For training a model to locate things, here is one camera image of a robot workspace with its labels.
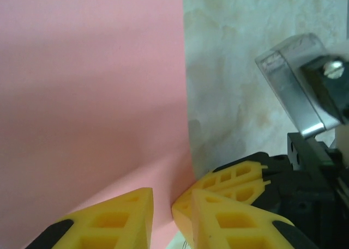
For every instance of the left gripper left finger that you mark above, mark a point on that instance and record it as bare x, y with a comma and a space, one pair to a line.
109, 227

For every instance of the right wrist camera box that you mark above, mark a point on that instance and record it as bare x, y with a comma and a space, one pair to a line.
294, 91

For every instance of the pink paper sheet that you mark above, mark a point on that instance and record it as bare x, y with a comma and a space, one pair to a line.
95, 82

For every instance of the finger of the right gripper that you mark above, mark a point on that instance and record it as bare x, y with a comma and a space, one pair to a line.
182, 213
231, 171

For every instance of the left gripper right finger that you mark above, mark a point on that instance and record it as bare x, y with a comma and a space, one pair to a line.
231, 227

